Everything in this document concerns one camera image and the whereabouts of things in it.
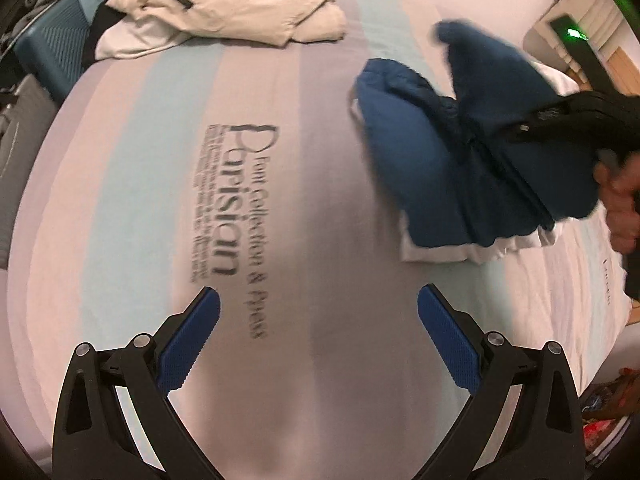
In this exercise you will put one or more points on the person's right hand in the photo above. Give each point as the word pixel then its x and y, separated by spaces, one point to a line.
pixel 622 200

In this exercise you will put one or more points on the white hooded sweatshirt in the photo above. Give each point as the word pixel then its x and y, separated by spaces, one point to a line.
pixel 440 254

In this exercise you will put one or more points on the striped bed sheet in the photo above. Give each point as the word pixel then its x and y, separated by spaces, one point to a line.
pixel 200 185

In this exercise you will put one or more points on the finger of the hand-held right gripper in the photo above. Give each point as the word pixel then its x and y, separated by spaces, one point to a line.
pixel 565 117

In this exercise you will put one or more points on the grey suitcase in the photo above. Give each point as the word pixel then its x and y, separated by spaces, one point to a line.
pixel 20 125

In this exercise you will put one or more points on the dark blue pants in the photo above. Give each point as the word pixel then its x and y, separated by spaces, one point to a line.
pixel 440 160

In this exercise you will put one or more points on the colourful clutter pile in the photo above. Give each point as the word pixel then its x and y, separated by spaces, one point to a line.
pixel 607 410

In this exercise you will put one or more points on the beige jacket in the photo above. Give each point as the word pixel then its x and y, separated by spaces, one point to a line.
pixel 225 5

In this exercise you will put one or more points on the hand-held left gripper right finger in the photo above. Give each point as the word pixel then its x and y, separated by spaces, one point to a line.
pixel 445 332

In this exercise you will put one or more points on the blue suitcase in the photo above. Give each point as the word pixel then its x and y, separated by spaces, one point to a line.
pixel 60 40

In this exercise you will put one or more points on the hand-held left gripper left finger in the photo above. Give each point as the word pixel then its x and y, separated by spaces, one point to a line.
pixel 192 332

